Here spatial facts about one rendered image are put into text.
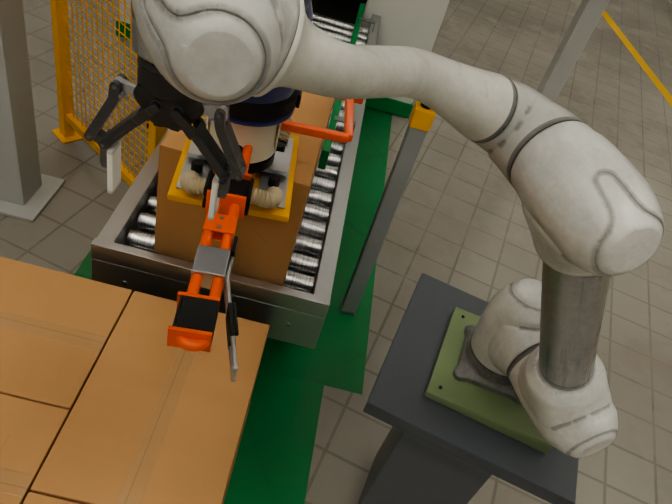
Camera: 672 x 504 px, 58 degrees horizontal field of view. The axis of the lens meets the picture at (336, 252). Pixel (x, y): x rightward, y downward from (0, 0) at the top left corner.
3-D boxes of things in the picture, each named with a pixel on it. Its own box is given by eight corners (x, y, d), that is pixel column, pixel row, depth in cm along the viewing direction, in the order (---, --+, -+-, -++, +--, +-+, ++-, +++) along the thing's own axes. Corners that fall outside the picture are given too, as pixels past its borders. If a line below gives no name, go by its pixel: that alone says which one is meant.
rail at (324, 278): (363, 44, 365) (372, 13, 352) (372, 47, 365) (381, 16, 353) (300, 337, 192) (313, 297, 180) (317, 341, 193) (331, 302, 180)
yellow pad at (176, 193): (194, 119, 167) (195, 104, 164) (230, 127, 169) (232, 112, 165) (166, 200, 143) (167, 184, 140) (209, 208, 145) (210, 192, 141)
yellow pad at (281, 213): (263, 134, 170) (265, 119, 166) (298, 141, 171) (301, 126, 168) (246, 215, 146) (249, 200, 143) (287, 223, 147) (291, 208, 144)
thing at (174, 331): (176, 307, 110) (178, 290, 107) (217, 314, 111) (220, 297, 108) (166, 345, 104) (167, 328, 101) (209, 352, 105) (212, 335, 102)
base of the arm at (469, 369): (534, 340, 160) (542, 327, 156) (524, 406, 144) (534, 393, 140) (467, 315, 163) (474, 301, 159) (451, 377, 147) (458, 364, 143)
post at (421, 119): (341, 300, 265) (416, 98, 198) (356, 304, 265) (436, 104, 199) (339, 312, 259) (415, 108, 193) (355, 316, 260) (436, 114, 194)
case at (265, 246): (210, 149, 228) (222, 50, 201) (313, 178, 230) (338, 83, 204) (153, 254, 183) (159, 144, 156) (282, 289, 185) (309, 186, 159)
